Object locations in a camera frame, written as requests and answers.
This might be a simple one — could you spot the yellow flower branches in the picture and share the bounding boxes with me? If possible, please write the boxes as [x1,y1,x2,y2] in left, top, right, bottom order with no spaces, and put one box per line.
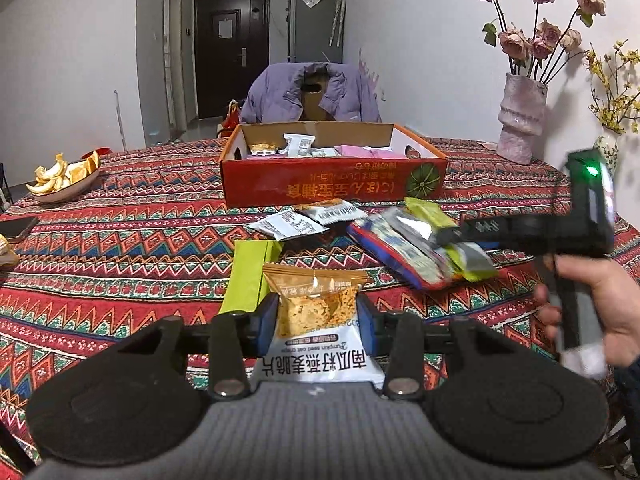
[583,39,640,137]

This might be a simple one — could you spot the beige round object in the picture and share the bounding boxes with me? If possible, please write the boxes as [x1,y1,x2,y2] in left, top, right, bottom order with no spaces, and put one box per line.
[0,233,21,272]

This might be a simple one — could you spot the grey refrigerator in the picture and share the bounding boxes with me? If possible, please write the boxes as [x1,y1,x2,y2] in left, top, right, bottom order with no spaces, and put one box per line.
[287,0,346,66]

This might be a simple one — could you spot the pink rose bouquet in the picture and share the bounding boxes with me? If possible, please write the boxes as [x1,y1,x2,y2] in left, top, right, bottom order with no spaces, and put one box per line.
[468,0,609,87]

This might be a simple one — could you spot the person's right hand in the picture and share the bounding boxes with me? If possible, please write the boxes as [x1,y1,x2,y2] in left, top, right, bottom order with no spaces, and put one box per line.
[532,254,640,367]

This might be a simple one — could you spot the black smartphone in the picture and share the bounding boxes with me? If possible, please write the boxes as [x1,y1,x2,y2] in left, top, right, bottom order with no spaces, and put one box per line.
[0,215,40,244]

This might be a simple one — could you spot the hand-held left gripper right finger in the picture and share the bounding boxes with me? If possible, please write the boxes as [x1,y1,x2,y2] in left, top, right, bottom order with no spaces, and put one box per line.
[355,293,497,402]

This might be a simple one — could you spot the green snack packet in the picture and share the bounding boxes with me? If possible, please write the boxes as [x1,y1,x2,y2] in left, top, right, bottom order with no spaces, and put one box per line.
[404,196,500,282]
[218,238,284,317]

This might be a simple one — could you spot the purple jacket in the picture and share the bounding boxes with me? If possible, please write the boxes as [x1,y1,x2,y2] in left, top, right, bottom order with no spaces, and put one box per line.
[239,61,384,126]

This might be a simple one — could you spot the pile of orange peels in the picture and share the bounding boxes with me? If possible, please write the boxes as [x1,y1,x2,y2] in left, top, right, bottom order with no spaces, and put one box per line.
[25,149,100,196]

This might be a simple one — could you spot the red cardboard box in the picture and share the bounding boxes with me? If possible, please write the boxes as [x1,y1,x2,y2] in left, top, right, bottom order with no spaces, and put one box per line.
[219,122,449,210]

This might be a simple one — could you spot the dark entrance door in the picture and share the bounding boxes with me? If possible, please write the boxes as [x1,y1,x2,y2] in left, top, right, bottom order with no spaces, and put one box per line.
[193,0,271,121]

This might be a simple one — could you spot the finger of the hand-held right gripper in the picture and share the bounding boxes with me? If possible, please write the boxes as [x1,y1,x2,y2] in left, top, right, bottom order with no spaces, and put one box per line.
[435,223,474,247]

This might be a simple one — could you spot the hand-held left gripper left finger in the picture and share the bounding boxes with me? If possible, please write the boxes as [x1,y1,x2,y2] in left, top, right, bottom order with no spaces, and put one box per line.
[135,292,281,402]

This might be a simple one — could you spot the white crumpled tissue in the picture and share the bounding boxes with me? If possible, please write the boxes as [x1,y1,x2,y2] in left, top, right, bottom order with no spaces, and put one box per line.
[559,343,609,380]

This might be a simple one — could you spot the shallow bowl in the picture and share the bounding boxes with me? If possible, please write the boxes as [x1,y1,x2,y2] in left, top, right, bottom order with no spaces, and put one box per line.
[30,167,101,205]

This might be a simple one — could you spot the brown chair back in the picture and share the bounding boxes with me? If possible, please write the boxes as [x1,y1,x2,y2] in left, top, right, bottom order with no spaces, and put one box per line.
[299,74,336,122]

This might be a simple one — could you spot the red bag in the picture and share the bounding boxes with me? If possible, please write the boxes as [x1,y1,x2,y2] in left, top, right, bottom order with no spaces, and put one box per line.
[222,100,242,134]

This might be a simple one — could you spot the white folded umbrella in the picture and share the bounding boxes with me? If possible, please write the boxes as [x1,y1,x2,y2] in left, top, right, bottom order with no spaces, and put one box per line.
[329,0,347,46]

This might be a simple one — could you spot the white mop handle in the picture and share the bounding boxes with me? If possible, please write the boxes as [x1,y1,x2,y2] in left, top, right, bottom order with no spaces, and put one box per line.
[113,89,127,152]

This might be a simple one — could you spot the white interior door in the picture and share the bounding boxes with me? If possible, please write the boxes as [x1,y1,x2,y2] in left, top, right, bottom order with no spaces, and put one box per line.
[162,0,189,137]

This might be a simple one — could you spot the small white patterned vase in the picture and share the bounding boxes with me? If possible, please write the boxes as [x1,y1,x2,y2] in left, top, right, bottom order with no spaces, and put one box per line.
[593,131,620,174]

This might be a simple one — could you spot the blue striped snack packet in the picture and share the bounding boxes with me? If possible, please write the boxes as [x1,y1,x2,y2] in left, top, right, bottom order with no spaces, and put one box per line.
[347,209,454,292]

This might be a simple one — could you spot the white printed snack packet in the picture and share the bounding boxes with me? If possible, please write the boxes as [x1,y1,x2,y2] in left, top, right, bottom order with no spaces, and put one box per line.
[282,133,317,158]

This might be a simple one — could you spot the pink textured vase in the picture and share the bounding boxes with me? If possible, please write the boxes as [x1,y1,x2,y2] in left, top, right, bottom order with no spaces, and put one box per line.
[495,72,549,165]

